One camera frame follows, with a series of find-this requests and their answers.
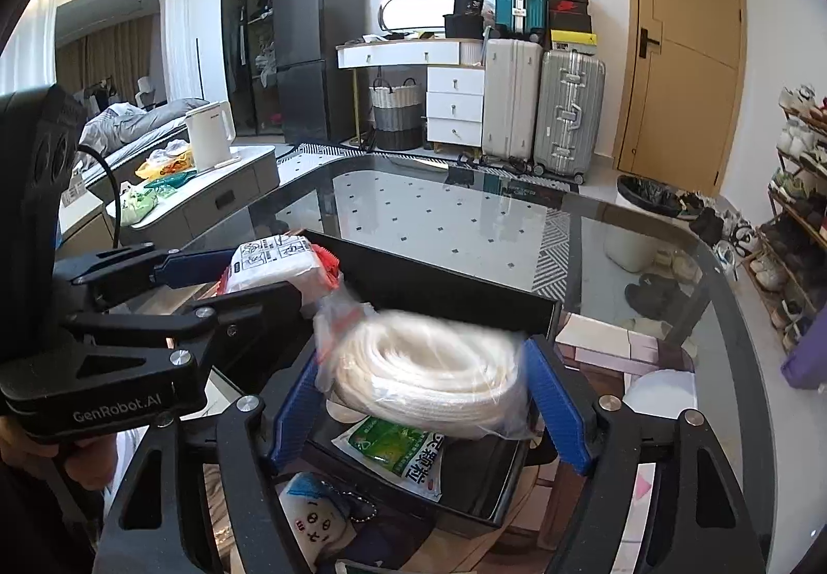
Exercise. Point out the bed with grey duvet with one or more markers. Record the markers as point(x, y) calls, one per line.
point(142, 125)

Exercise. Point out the black glass cabinet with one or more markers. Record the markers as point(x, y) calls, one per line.
point(249, 18)

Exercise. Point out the black bag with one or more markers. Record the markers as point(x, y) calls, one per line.
point(464, 21)

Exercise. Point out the grey white laundry basket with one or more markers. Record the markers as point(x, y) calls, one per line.
point(395, 115)

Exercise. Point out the printed cartoon table mat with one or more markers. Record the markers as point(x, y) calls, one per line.
point(652, 393)

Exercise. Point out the black white patterned rug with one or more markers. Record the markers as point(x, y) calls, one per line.
point(554, 251)

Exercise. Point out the oval vanity mirror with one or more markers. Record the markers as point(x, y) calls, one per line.
point(413, 11)

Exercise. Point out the white suitcase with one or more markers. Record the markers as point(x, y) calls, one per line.
point(510, 99)

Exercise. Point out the black slippers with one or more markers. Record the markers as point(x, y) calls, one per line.
point(656, 297)

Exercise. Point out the white sheer curtain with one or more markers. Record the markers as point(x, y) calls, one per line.
point(26, 37)

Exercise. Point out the red black shoebox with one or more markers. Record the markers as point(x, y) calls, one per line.
point(570, 8)

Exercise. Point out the black refrigerator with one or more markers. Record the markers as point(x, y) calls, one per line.
point(316, 50)

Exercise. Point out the brown curtain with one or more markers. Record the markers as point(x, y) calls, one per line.
point(110, 63)

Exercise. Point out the tan wooden door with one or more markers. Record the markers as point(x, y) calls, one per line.
point(678, 44)

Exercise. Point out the white vanity desk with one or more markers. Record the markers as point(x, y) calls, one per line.
point(452, 95)

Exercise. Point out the silver suitcase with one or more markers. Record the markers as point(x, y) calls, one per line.
point(568, 115)

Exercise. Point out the yellow black box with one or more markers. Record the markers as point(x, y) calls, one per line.
point(574, 39)

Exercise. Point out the yellow snack bag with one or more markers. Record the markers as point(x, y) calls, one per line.
point(169, 160)

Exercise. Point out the white electric kettle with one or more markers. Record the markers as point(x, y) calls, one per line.
point(210, 138)

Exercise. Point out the purple cloth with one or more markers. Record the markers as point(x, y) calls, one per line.
point(807, 354)

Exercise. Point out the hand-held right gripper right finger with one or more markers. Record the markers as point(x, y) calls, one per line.
point(559, 412)

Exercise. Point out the black cardboard box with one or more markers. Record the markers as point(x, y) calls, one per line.
point(420, 286)

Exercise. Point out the green white medicine packet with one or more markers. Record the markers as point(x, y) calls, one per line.
point(394, 451)

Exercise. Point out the dark cloth pouch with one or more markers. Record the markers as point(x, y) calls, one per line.
point(387, 545)

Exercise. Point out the white wet wipes packet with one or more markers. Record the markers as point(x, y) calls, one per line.
point(271, 264)

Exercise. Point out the green plastic bag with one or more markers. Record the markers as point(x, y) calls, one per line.
point(139, 205)

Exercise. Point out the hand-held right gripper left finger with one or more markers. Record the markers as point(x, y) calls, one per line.
point(291, 419)

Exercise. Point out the shoe rack with shoes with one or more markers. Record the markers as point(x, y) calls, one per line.
point(795, 141)

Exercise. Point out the wooden shoe rack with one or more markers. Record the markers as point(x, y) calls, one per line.
point(791, 218)

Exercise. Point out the white grey side cabinet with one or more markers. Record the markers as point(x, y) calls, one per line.
point(213, 196)

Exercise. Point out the white bin with black liner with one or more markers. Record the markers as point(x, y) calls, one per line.
point(636, 231)

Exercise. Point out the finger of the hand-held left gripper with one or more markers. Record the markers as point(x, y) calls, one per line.
point(258, 306)
point(187, 267)

